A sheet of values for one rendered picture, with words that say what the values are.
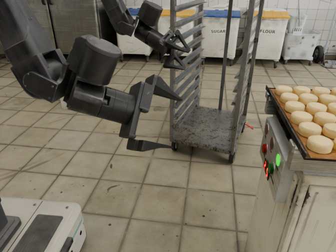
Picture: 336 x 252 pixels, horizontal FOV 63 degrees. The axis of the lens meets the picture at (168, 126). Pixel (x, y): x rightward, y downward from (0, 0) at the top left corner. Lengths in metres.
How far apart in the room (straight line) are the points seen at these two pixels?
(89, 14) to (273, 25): 2.54
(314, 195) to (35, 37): 0.67
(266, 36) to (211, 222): 3.11
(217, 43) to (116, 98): 3.79
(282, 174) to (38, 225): 1.06
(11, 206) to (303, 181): 1.29
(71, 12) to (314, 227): 4.02
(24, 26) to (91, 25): 3.78
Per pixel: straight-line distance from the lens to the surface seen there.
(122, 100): 0.48
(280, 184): 0.78
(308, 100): 0.89
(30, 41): 0.49
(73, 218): 1.41
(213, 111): 2.49
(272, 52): 4.34
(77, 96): 0.46
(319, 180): 0.73
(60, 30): 4.49
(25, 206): 1.53
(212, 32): 4.18
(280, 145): 0.79
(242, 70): 1.72
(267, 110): 0.94
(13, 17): 0.50
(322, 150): 0.66
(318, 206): 0.78
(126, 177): 1.95
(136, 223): 1.66
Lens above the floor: 1.24
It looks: 29 degrees down
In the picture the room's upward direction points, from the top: straight up
